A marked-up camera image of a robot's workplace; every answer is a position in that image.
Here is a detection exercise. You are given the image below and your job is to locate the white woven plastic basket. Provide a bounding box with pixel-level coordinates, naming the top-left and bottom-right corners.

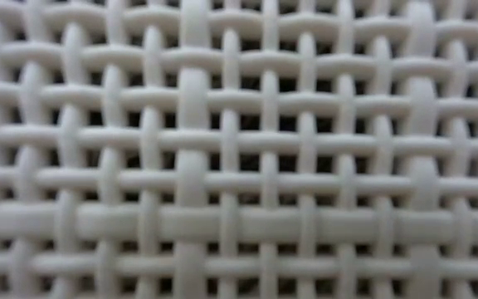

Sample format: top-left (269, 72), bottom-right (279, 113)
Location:
top-left (0, 0), bottom-right (478, 299)

